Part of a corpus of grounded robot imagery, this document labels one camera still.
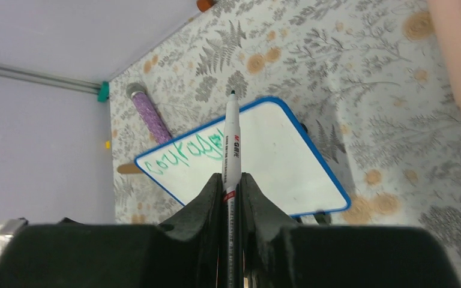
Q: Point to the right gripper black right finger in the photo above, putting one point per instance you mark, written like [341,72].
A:
[281,252]

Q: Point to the purple glitter toy microphone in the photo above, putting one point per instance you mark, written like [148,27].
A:
[147,111]

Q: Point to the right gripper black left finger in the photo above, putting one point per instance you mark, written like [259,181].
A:
[179,252]

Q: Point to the green whiteboard marker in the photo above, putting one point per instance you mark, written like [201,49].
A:
[230,266]

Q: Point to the blue framed whiteboard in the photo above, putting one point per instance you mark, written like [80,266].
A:
[278,153]

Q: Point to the floral table mat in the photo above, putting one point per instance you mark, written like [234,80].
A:
[365,77]

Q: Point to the teal corner block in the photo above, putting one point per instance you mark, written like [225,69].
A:
[103,94]

